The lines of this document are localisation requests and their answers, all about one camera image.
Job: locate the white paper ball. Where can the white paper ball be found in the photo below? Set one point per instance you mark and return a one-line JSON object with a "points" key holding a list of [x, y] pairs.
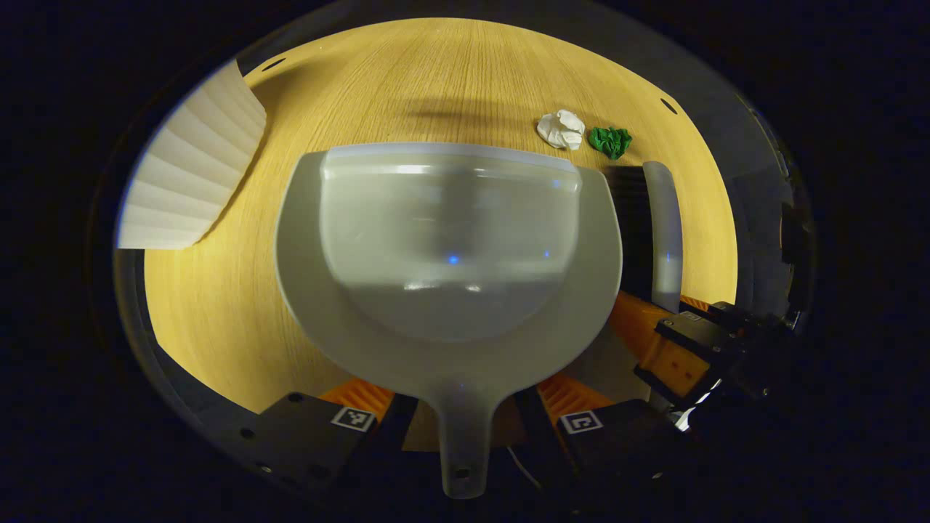
{"points": [[561, 129]]}

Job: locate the wooden desktop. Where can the wooden desktop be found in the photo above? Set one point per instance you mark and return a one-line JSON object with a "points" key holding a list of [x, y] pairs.
{"points": [[407, 80]]}

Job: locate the white ribbed garbage bin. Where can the white ribbed garbage bin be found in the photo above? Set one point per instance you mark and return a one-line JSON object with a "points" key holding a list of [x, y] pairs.
{"points": [[189, 174]]}

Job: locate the grey plastic dustpan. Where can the grey plastic dustpan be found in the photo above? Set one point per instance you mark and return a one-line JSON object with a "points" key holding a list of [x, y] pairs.
{"points": [[450, 240]]}

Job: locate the green paper ball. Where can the green paper ball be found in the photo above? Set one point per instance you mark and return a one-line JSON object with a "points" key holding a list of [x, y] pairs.
{"points": [[610, 141]]}

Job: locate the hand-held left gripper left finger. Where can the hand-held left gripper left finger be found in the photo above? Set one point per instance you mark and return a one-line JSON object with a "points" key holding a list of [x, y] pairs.
{"points": [[305, 443]]}

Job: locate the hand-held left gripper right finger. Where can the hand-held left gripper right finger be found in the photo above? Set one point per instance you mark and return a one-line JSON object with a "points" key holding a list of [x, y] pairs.
{"points": [[617, 443]]}

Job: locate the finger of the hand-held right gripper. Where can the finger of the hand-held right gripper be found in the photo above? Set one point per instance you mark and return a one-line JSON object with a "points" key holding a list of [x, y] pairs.
{"points": [[696, 302], [654, 341]]}

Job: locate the small grey broom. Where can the small grey broom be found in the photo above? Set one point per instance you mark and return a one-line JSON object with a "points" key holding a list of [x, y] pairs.
{"points": [[665, 232]]}

